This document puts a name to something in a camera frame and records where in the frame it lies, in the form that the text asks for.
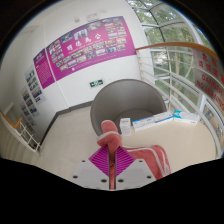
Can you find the long white box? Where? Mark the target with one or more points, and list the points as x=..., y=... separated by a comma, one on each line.
x=163, y=117
x=143, y=123

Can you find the large magenta photo poster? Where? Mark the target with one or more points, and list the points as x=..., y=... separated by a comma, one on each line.
x=91, y=46

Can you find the white photo notice board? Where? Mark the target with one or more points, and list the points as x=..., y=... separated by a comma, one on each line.
x=34, y=85

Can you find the pink towel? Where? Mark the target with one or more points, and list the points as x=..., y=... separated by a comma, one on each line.
x=110, y=133

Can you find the grey round-backed chair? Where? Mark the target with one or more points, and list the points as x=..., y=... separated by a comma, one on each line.
x=128, y=100

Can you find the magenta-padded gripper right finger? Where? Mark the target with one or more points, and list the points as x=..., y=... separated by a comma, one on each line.
x=128, y=168

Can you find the white stair railing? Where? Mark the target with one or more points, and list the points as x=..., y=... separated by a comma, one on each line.
x=25, y=131

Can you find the small white box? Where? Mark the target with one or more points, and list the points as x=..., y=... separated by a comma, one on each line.
x=125, y=127

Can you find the white sign with red lettering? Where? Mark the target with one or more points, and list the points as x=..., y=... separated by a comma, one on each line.
x=210, y=78

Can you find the green exit sign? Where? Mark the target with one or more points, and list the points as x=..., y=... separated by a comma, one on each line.
x=96, y=83

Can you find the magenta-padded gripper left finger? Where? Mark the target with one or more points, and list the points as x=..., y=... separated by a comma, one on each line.
x=96, y=168

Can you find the narrow magenta text poster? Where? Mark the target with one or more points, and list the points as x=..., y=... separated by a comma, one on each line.
x=44, y=69

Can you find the white railing with orange handrail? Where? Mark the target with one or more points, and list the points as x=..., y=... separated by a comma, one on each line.
x=176, y=78

